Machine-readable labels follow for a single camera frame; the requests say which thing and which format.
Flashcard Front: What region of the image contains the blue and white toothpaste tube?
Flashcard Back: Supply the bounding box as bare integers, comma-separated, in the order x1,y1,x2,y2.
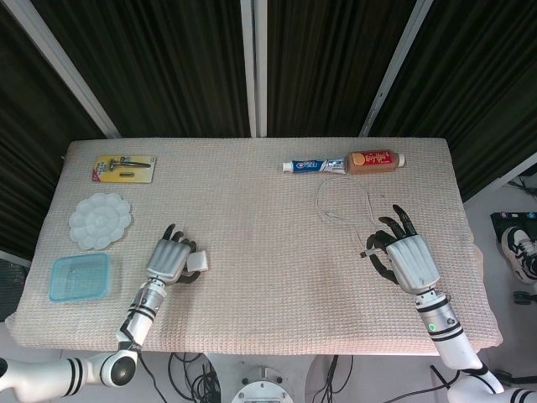
281,156,349,175

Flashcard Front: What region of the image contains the blue translucent plastic container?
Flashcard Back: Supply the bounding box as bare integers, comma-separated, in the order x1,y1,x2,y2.
48,251,116,303

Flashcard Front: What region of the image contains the white flower-shaped paint palette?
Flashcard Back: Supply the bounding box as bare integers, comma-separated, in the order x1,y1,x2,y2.
67,192,135,253

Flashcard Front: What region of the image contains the black pleated curtain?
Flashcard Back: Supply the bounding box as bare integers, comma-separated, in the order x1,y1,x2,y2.
0,0,537,262

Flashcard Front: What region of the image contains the white cable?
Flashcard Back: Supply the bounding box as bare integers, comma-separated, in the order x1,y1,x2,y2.
315,178,389,259

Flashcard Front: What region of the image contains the silver and black left robot hand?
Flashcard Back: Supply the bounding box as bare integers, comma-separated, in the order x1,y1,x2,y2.
144,223,201,286

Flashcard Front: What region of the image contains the razor in yellow blister pack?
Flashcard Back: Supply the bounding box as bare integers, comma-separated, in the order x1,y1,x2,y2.
91,154,158,185

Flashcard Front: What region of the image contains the white charger block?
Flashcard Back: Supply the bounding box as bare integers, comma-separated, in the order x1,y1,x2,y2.
185,249,211,275

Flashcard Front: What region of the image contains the brown bottle with red label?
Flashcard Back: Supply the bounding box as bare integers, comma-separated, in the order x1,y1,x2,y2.
344,149,407,177

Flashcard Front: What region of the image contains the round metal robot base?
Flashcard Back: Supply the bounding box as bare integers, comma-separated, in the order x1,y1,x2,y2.
231,364,294,403

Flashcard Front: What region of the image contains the silver and black right robot hand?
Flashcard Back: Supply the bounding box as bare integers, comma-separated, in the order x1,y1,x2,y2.
365,204,441,294

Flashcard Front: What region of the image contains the white metal frame post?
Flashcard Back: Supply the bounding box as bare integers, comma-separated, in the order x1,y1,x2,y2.
359,0,438,138
9,0,123,139
240,0,269,139

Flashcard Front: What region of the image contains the black and white sneaker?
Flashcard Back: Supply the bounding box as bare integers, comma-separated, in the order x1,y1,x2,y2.
500,226,537,286

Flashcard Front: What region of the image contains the beige waffle-weave tablecloth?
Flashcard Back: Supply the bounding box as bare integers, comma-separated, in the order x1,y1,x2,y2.
4,137,504,358

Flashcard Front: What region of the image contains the black electronic device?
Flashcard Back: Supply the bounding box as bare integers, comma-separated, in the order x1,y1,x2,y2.
490,211,537,237

